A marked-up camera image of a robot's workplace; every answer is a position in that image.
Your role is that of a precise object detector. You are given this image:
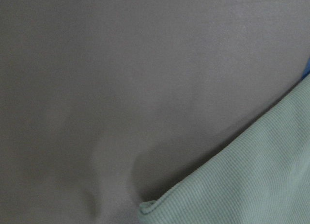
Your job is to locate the olive green long-sleeve shirt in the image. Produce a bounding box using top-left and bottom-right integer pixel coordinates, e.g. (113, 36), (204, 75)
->
(138, 77), (310, 224)

